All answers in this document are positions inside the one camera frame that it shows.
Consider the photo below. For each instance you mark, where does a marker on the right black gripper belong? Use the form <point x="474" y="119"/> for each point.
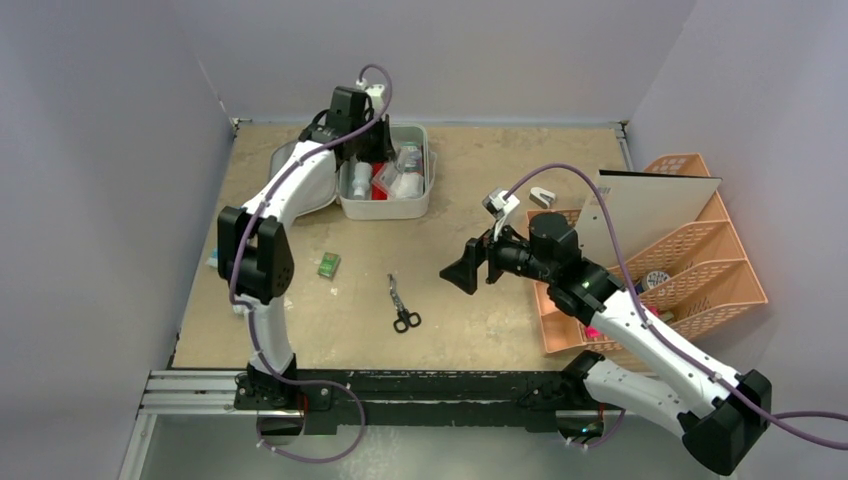
<point x="491" y="259"/>

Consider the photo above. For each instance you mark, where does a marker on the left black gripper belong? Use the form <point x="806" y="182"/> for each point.
<point x="385" y="152"/>

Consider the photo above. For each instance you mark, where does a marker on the white plastic bottle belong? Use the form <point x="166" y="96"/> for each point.
<point x="361" y="181"/>

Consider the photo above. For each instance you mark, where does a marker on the grey storage case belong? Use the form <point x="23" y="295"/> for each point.
<point x="338" y="190"/>

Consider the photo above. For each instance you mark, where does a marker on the red first aid pouch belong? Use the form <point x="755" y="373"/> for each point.
<point x="381" y="182"/>

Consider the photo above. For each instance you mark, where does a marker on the blue white mask packet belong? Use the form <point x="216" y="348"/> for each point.
<point x="407" y="187"/>

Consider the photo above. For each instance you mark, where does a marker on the black handled scissors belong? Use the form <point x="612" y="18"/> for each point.
<point x="405" y="319"/>

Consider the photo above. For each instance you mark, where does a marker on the small green medicine box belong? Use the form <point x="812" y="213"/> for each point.
<point x="328" y="265"/>

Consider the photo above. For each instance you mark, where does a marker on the light blue wipes packet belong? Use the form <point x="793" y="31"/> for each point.
<point x="212" y="259"/>

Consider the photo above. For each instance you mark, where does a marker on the small white pad packet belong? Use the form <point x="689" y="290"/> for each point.
<point x="410" y="159"/>

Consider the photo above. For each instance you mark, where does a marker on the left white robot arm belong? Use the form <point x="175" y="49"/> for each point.
<point x="254" y="255"/>

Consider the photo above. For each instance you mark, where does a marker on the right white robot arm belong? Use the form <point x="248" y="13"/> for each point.
<point x="716" y="411"/>

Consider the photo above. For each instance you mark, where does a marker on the orange compartment tray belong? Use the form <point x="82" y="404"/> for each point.
<point x="559" y="332"/>

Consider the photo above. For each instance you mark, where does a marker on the pink highlighter marker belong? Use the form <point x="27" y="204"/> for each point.
<point x="591" y="332"/>

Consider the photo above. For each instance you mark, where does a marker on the white board folder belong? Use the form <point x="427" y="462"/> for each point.
<point x="643" y="207"/>

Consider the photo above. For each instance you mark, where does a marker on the orange plastic file rack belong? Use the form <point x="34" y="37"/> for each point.
<point x="712" y="279"/>

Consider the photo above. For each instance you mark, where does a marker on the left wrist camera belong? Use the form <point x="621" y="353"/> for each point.
<point x="377" y="93"/>

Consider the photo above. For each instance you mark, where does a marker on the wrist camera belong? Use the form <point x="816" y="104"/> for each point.
<point x="501" y="205"/>
<point x="377" y="93"/>

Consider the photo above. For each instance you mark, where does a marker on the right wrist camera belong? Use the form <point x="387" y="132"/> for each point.
<point x="501" y="205"/>

